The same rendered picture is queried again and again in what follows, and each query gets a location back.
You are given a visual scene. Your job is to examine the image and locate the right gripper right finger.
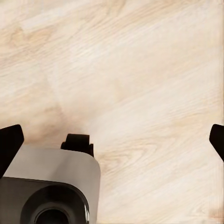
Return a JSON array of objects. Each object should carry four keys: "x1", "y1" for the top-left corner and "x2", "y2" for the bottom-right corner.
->
[{"x1": 209, "y1": 124, "x2": 224, "y2": 162}]

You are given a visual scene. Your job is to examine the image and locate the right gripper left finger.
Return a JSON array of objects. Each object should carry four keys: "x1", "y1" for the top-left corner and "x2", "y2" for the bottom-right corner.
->
[{"x1": 0, "y1": 124, "x2": 24, "y2": 180}]

